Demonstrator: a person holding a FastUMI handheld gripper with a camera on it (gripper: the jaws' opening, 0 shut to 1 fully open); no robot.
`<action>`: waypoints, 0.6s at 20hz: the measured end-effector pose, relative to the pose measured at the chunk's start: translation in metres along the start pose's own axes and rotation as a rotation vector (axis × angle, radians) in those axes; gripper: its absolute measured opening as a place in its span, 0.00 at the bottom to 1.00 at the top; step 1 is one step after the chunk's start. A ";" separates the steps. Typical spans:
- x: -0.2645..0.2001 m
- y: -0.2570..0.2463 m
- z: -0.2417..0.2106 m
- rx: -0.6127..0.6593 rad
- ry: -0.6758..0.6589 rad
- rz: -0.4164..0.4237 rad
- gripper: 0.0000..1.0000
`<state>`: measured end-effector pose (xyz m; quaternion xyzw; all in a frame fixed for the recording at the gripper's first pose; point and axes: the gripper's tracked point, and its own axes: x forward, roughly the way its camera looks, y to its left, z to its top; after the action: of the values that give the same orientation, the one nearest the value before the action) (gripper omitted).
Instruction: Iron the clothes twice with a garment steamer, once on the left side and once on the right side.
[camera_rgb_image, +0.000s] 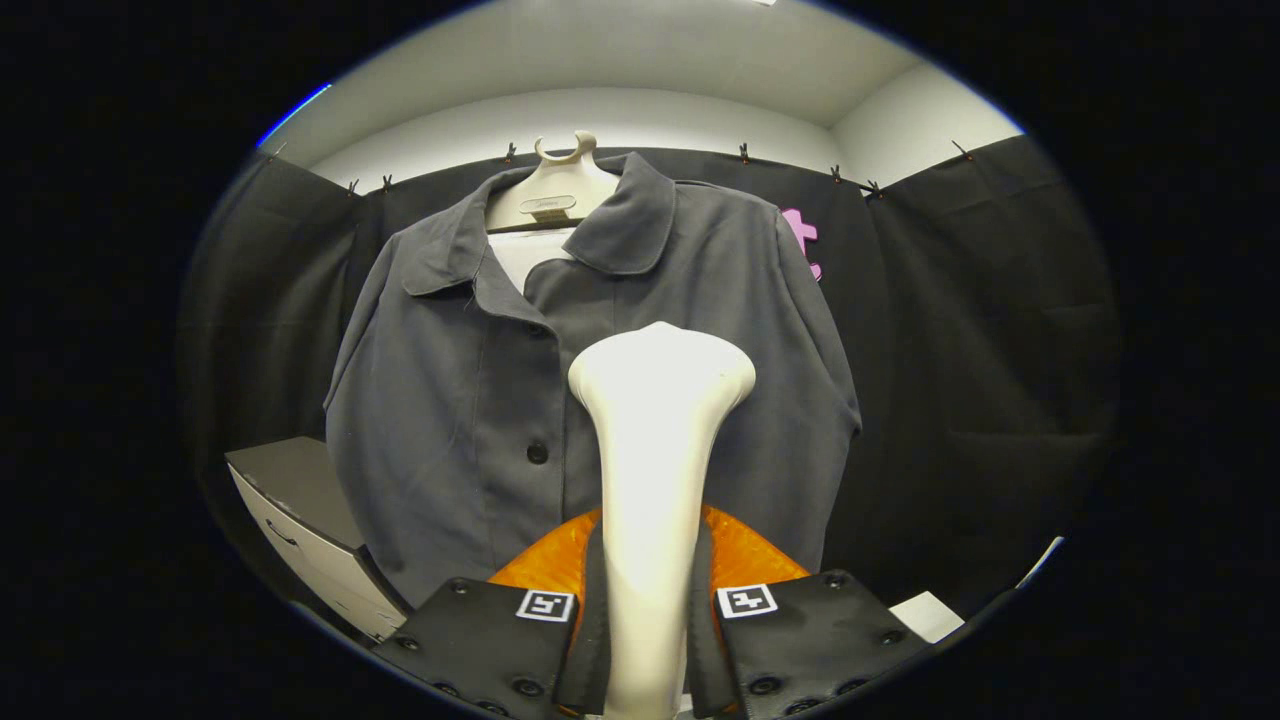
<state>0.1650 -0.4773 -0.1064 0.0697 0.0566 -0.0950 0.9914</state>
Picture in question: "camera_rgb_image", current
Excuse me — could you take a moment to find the black backdrop cloth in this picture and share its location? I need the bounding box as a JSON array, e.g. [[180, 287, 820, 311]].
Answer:
[[178, 133, 1121, 621]]

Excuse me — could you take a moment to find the white inner cloth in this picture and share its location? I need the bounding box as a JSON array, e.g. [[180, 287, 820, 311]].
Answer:
[[488, 228, 578, 296]]

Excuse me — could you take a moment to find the row of black clips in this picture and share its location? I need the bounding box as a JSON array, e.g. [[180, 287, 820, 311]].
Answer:
[[265, 140, 973, 197]]

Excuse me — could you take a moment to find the cream clothes hanger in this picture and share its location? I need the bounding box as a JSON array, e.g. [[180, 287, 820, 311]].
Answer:
[[485, 130, 621, 233]]

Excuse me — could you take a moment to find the grey cabinet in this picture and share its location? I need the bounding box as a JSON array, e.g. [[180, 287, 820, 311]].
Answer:
[[225, 436, 411, 643]]

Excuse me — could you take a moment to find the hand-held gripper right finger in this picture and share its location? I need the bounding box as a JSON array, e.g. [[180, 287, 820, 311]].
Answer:
[[686, 502, 931, 720]]

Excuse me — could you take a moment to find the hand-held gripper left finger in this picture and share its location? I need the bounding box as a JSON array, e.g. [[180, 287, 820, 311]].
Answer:
[[370, 505, 613, 720]]

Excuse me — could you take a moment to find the white garment steamer head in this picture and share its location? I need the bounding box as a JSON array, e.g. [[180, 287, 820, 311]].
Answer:
[[567, 321, 758, 720]]

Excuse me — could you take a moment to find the white power strip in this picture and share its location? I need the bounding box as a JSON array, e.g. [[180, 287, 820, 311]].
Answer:
[[1016, 536, 1065, 591]]

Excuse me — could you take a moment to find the grey button shirt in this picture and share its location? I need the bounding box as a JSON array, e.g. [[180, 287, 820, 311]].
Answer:
[[323, 152, 863, 609]]

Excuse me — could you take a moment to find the white flat board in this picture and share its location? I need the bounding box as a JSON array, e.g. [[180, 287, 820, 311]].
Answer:
[[888, 590, 966, 644]]

